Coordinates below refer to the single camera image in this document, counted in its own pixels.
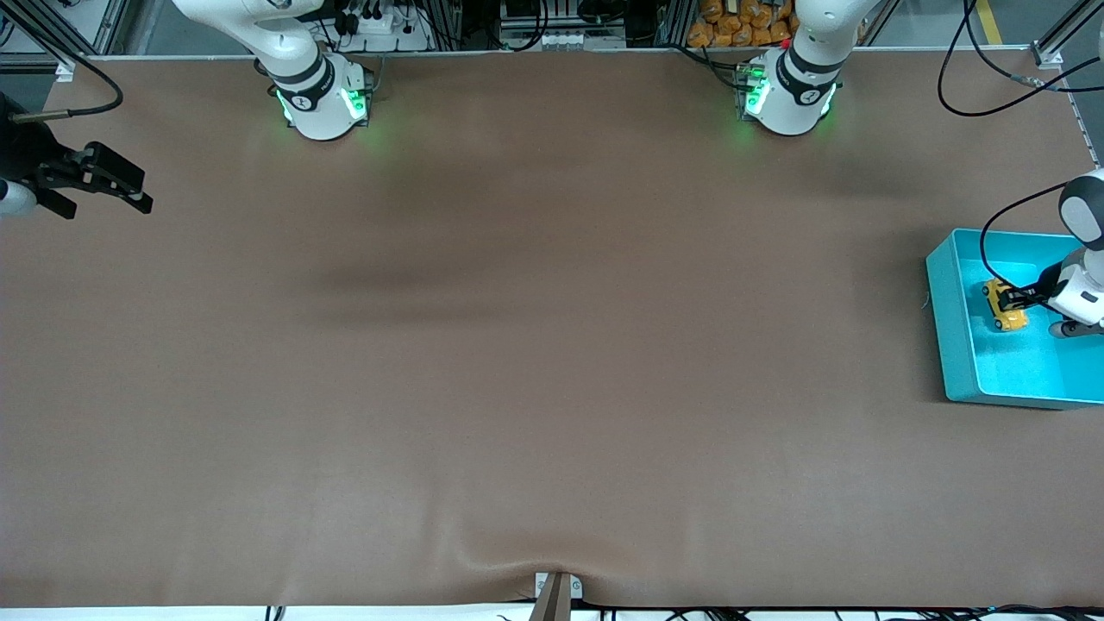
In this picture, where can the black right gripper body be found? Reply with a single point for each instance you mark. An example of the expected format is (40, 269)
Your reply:
(19, 148)

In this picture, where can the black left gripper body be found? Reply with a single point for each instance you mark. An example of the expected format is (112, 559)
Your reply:
(1040, 291)

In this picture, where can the yellow toy beetle car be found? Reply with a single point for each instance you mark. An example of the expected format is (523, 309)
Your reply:
(1005, 317)

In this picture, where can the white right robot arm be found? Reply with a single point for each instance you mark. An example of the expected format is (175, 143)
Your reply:
(315, 95)

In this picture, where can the teal plastic storage bin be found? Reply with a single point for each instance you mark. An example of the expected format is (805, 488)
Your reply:
(957, 328)

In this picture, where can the white power strip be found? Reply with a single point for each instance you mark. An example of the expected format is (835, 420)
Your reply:
(388, 26)

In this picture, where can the brown table mat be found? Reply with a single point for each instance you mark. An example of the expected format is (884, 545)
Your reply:
(552, 388)

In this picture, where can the black electronics rack unit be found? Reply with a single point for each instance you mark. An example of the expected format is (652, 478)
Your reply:
(561, 13)

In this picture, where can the aluminium frame profile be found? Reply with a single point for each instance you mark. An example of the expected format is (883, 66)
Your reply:
(1065, 34)
(78, 26)

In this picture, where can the metal clamp bracket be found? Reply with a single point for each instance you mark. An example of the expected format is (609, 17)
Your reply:
(542, 586)

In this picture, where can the brown camera post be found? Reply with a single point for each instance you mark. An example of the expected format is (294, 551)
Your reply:
(552, 604)

